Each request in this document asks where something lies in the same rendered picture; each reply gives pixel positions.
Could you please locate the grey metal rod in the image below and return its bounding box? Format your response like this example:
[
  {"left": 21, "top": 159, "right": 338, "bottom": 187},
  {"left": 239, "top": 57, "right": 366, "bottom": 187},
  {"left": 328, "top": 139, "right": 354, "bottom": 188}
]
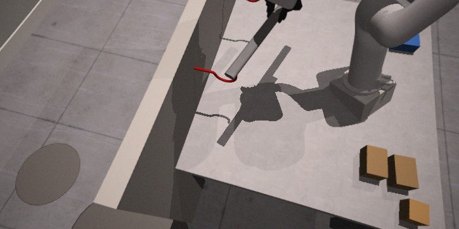
[{"left": 224, "top": 6, "right": 282, "bottom": 80}]

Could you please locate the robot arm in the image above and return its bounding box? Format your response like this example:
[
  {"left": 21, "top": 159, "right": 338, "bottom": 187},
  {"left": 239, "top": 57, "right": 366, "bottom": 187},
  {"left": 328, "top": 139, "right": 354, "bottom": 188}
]
[{"left": 342, "top": 0, "right": 459, "bottom": 95}]

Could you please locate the blue block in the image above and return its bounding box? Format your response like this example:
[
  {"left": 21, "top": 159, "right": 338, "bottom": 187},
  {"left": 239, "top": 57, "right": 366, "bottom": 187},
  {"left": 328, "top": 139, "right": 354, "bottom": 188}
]
[{"left": 389, "top": 34, "right": 420, "bottom": 53}]

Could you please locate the grey panel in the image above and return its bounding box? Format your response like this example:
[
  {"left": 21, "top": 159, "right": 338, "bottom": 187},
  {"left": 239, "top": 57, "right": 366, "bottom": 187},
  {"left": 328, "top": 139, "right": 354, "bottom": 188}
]
[{"left": 94, "top": 0, "right": 236, "bottom": 223}]

